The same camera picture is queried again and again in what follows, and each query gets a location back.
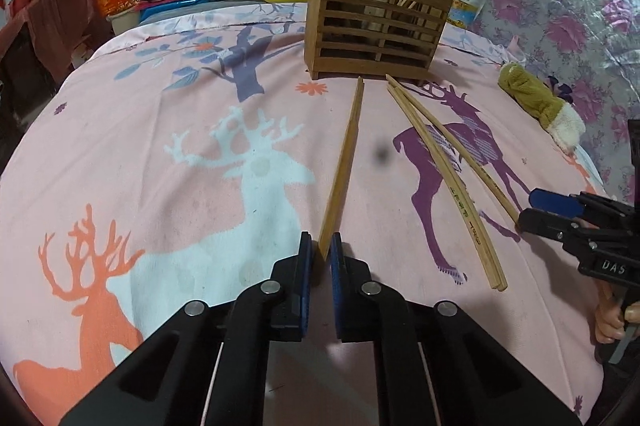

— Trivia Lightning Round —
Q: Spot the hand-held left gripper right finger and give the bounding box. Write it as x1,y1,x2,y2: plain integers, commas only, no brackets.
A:
327,231,583,426

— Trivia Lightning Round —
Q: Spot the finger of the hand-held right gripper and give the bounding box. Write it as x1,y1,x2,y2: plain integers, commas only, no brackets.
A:
517,207,601,257
529,187,638,232

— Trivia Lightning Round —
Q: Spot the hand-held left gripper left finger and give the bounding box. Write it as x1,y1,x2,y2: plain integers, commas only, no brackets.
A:
60,231,314,426

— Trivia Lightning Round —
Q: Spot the wooden chopstick holder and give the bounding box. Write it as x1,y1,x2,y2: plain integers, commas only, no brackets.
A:
303,0,457,83

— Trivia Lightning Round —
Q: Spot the person's right hand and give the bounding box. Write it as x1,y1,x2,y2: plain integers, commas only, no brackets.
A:
594,281,640,343

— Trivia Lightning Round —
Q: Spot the green and white plush glove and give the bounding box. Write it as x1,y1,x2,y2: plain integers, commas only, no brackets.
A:
497,62,587,154

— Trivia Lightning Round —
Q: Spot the purple floral quilt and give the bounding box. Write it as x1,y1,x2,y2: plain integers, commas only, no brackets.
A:
470,0,640,207

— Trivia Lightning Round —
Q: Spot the blue plastic tray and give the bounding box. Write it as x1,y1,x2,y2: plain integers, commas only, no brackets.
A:
137,0,221,23

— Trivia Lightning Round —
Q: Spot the white plastic basin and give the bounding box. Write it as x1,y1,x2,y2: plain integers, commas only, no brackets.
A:
107,9,141,36

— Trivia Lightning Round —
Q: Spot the brown red cloth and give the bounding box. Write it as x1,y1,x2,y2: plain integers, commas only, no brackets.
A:
25,0,113,74

